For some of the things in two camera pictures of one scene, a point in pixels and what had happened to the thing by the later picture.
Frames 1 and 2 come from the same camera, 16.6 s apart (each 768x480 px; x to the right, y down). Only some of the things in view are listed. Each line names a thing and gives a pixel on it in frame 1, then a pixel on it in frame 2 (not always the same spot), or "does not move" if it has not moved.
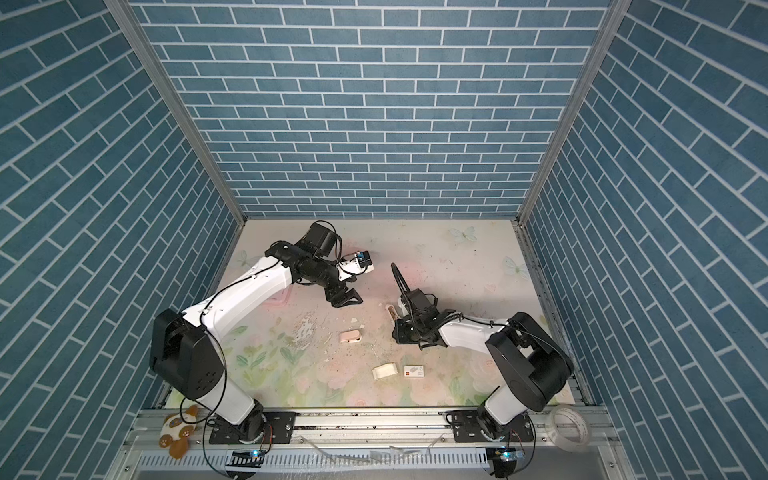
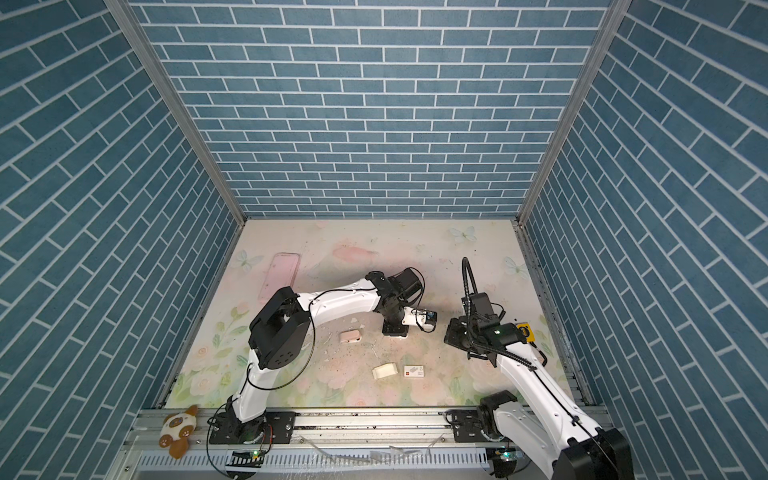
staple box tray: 386,370 does not move
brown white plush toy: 176,429 does not move
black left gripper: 341,298 to 397,330
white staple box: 413,371 does not move
